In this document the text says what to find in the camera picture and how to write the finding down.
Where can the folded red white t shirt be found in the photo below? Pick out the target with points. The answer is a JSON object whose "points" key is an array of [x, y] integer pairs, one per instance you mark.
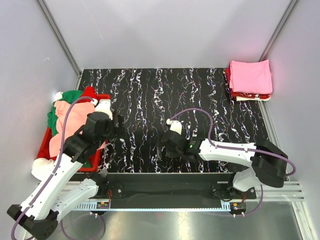
{"points": [[239, 96]]}

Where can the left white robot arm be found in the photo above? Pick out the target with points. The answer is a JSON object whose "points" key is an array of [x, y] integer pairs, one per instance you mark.
{"points": [[42, 211]]}

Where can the pink t shirt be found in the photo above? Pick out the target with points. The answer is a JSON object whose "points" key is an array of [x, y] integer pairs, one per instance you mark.
{"points": [[251, 78]]}

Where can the black marble pattern mat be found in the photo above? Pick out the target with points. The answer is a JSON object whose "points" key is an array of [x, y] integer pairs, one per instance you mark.
{"points": [[146, 98]]}

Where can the salmon t shirt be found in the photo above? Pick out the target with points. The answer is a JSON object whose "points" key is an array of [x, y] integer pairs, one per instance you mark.
{"points": [[76, 118]]}

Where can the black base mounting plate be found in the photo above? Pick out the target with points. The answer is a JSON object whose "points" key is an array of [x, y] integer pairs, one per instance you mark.
{"points": [[124, 185]]}

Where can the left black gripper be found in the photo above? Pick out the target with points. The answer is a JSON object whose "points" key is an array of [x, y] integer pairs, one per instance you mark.
{"points": [[119, 130]]}

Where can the green t shirt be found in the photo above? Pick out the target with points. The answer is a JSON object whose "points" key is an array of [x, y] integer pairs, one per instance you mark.
{"points": [[69, 97]]}

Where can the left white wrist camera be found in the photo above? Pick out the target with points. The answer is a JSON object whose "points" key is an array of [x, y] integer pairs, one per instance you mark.
{"points": [[105, 106]]}

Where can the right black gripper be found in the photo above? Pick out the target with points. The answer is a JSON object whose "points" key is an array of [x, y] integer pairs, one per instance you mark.
{"points": [[168, 153]]}

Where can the white cable duct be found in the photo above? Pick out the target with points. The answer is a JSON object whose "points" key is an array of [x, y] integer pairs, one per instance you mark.
{"points": [[116, 205]]}

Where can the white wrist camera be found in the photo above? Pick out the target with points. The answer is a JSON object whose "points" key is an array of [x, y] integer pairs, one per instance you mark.
{"points": [[174, 125], [105, 106]]}

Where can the red t shirt in bin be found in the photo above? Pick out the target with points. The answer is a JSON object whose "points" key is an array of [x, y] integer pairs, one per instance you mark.
{"points": [[88, 95]]}

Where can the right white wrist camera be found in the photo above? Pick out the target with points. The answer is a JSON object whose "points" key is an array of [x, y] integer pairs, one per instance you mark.
{"points": [[174, 125]]}

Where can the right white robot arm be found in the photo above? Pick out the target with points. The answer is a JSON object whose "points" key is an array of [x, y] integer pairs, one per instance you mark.
{"points": [[264, 163]]}

